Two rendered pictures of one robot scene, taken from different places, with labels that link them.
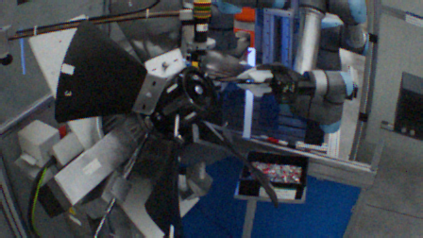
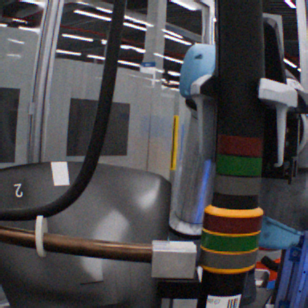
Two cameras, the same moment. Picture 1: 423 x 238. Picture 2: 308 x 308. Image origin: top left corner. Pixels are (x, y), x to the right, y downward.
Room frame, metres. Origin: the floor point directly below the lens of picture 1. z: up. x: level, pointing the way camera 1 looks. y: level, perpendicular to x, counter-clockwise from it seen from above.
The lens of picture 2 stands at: (0.68, 0.05, 1.47)
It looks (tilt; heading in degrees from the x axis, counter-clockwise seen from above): 3 degrees down; 8
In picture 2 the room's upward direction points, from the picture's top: 4 degrees clockwise
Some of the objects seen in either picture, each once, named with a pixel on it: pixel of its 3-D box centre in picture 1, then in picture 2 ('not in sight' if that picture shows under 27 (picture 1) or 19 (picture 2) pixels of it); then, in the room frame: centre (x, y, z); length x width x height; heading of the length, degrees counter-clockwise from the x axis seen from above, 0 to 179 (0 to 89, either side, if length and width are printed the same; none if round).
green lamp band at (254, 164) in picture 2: not in sight; (239, 164); (0.99, 0.03, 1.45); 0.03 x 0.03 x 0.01
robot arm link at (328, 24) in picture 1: (329, 32); not in sight; (1.63, -0.51, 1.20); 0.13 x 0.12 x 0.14; 63
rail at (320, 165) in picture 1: (273, 153); not in sight; (1.27, -0.22, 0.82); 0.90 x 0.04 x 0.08; 64
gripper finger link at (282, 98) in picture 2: not in sight; (278, 125); (1.00, 0.00, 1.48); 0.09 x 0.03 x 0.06; 173
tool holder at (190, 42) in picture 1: (196, 27); (207, 303); (0.99, 0.04, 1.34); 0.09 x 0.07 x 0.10; 99
